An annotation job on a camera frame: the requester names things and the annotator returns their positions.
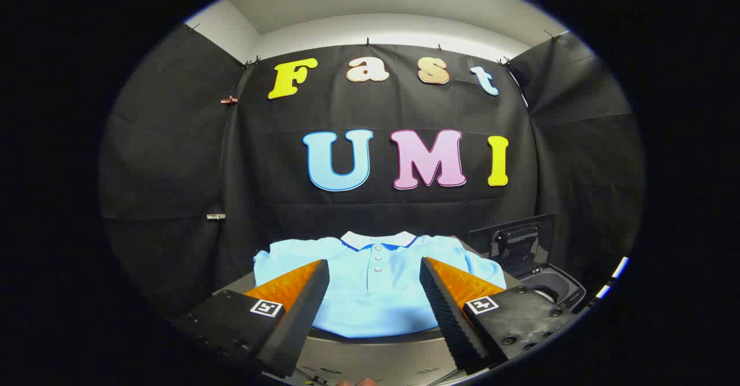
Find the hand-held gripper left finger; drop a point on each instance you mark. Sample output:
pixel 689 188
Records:
pixel 300 322

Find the small silver clip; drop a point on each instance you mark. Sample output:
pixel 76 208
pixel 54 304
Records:
pixel 215 216

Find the black backdrop cloth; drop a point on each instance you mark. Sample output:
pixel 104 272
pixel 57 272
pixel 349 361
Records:
pixel 381 108

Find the small copper clip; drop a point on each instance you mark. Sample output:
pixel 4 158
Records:
pixel 229 100

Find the light blue polo shirt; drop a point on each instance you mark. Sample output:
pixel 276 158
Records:
pixel 376 299

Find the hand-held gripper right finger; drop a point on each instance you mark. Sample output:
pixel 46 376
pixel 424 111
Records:
pixel 448 316

